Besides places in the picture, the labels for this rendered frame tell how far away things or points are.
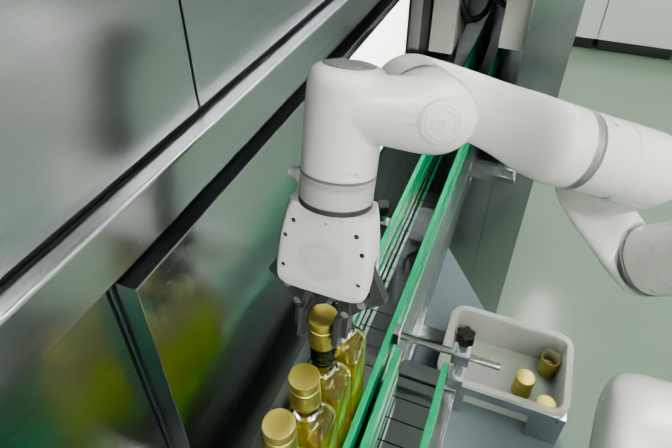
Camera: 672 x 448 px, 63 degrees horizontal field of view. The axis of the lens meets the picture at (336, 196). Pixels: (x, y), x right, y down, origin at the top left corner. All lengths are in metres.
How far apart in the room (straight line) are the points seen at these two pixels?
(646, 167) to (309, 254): 0.34
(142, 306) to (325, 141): 0.22
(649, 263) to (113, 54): 0.58
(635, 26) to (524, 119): 3.83
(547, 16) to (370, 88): 1.02
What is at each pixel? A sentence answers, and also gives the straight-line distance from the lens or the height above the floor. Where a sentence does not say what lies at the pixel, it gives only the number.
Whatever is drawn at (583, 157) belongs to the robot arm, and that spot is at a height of 1.38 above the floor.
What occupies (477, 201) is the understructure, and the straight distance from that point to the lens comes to 1.76.
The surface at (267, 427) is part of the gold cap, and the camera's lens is 0.59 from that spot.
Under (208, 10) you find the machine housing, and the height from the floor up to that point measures 1.49.
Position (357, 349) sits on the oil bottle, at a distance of 0.74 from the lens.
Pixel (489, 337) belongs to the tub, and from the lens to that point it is 1.15.
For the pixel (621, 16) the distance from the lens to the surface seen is 4.38.
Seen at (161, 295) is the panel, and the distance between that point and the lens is 0.54.
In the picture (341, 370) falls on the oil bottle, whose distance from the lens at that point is 0.71.
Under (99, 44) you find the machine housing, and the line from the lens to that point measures 0.46.
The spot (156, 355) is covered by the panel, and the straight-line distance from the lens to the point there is 0.58.
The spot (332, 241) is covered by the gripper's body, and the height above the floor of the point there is 1.31.
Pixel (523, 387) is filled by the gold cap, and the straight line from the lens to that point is 1.08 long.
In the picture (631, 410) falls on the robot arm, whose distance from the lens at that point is 0.64.
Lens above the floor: 1.68
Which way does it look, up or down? 39 degrees down
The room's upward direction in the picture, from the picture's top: straight up
